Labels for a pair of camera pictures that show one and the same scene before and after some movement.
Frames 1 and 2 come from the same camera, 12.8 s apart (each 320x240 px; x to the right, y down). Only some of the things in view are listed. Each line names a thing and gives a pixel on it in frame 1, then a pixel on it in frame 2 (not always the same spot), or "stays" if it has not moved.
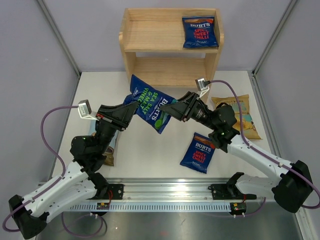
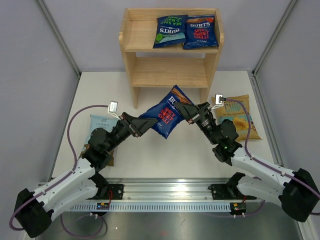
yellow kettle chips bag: [249, 130] stays
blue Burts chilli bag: [199, 31] stays
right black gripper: [182, 110] -> [188, 110]
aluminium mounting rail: [165, 195] stays
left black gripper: [119, 116] -> [139, 125]
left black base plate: [114, 191] stays
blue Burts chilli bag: [198, 154] -> [169, 116]
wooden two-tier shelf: [152, 40] stays
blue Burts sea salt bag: [151, 101] -> [171, 31]
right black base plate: [221, 192] stays
